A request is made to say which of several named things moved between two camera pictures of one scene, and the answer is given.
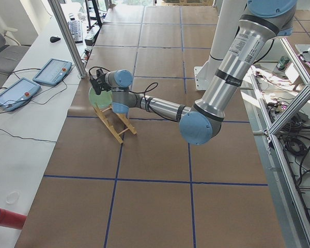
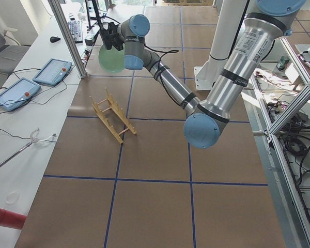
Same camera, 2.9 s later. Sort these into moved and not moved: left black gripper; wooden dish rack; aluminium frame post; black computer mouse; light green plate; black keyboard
Moved: light green plate; left black gripper
Not moved: black keyboard; aluminium frame post; black computer mouse; wooden dish rack
